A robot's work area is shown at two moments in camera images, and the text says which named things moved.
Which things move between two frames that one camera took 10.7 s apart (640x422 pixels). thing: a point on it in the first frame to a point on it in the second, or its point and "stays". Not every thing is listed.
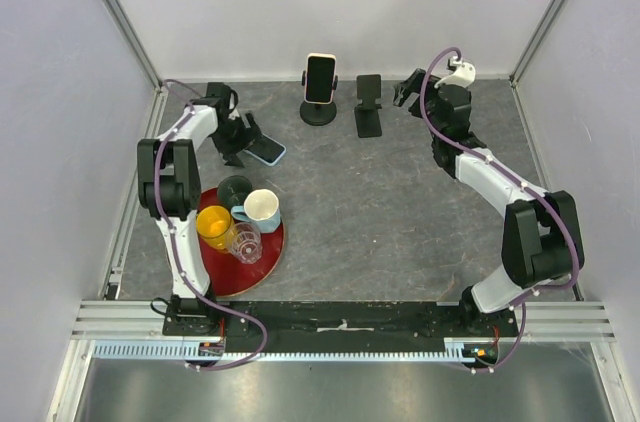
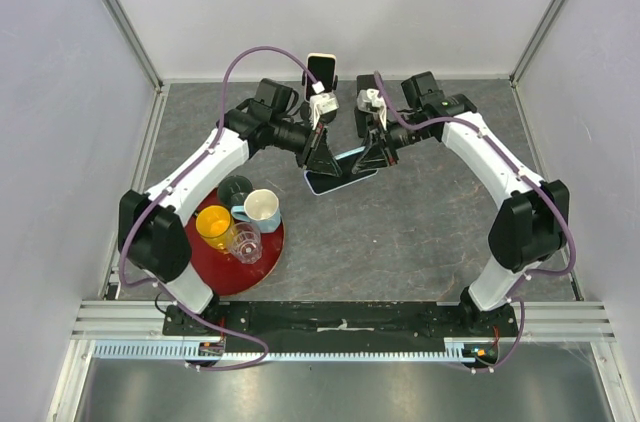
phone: (266, 150) to (322, 183)
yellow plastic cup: (215, 224) stays
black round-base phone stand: (319, 114) stays
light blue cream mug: (260, 207) stays
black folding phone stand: (367, 114) stays
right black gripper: (414, 83) to (377, 155)
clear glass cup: (244, 241) stays
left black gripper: (228, 152) to (317, 156)
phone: (320, 74) stays
